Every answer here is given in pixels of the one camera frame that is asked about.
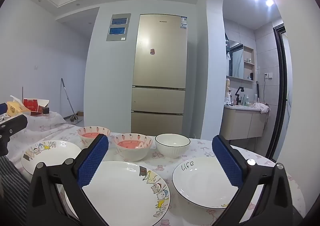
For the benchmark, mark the gold three-door refrigerator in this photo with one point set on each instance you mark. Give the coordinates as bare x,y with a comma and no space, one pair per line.
160,70

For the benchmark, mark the grey wall panel blue windows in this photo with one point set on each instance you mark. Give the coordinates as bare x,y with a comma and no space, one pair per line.
118,35

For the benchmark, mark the green bottle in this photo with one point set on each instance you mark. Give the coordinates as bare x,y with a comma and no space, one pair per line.
244,100

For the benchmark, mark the black faucet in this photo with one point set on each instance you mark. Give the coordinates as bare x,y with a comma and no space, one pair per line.
238,95

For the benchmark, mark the white cartoon cat plate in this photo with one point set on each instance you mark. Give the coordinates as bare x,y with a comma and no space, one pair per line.
125,191
50,159

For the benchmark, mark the bright ceiling light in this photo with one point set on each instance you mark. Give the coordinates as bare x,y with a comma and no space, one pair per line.
269,2

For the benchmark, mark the white ribbed black-rimmed bowl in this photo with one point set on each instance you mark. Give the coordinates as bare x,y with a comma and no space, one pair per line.
172,151

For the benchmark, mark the white wall socket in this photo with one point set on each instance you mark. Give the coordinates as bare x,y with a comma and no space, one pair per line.
268,75

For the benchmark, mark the pink white towel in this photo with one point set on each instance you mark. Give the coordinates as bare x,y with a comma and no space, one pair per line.
261,107

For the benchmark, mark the dark striped cloth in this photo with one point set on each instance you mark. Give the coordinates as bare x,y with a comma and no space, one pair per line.
12,186

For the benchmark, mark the yellow tissue box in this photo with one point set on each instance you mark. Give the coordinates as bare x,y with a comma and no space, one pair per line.
13,108

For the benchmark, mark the black door frame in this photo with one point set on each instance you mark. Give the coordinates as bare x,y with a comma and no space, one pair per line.
281,70

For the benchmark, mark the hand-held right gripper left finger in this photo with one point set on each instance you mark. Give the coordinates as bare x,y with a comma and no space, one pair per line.
92,163

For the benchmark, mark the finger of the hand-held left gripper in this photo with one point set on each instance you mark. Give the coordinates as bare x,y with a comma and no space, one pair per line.
3,108
15,124

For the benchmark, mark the pink carrot print bowl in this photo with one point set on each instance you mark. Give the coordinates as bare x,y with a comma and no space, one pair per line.
132,152
86,138

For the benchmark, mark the frosted floral glass door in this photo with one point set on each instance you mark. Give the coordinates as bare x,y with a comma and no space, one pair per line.
286,95

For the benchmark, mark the beige bathroom vanity cabinet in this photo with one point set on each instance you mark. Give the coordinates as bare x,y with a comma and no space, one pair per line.
240,123

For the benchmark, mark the small dark jar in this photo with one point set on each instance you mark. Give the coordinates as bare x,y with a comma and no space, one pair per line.
45,111

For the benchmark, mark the pink fridge magnet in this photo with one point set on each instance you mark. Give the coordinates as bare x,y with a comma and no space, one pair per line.
152,51

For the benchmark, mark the small cardboard box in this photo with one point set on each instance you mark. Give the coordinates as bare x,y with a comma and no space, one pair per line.
80,113

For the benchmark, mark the white bottle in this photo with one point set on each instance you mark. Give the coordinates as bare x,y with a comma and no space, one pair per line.
256,97

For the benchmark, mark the bathroom mirror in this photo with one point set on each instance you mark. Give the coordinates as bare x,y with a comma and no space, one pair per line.
236,60

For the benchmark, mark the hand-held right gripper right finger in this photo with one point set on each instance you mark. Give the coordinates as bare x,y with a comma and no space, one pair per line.
227,163

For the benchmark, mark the white pink floral tablecloth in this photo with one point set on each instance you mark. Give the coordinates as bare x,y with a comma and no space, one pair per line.
200,146

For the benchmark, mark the red cardboard box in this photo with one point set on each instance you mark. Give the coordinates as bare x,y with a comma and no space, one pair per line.
31,105

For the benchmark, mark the blue white label sticker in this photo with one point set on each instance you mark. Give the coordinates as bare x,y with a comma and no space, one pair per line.
184,22

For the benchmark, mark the beige wall niche shelf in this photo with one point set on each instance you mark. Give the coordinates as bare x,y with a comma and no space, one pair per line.
248,58

